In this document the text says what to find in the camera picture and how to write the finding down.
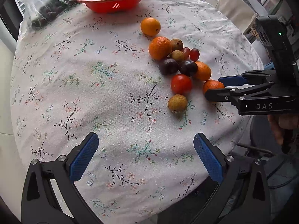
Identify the person's right hand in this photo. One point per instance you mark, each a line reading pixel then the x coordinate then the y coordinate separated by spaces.
pixel 279 123

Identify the floral white tablecloth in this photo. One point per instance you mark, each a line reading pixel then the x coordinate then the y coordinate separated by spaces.
pixel 88 72

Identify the white cloth bag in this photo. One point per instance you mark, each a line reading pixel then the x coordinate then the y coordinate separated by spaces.
pixel 241 12

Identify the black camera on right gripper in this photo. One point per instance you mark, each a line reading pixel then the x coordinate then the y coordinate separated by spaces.
pixel 274 38

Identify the brown longan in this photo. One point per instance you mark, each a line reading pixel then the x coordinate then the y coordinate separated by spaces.
pixel 177 103
pixel 177 44
pixel 178 56

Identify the light orange citrus fruit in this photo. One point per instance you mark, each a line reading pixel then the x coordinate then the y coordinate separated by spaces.
pixel 150 26

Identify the dark plum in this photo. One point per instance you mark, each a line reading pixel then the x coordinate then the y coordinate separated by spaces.
pixel 168 67
pixel 188 68

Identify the red grape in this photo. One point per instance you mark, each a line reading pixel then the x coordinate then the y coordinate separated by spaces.
pixel 194 54
pixel 186 52

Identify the red tomato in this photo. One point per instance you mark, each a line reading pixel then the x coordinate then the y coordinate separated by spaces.
pixel 181 84

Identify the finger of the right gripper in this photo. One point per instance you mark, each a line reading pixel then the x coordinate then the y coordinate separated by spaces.
pixel 236 80
pixel 230 95

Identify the clear plastic bag of cherries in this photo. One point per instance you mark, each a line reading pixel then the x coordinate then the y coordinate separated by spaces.
pixel 38 13

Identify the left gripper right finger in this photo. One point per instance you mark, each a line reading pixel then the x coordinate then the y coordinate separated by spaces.
pixel 242 194

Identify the large orange mandarin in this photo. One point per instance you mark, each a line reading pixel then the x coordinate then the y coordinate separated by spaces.
pixel 160 48

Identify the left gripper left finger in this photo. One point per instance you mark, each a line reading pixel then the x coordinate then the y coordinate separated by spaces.
pixel 39 203

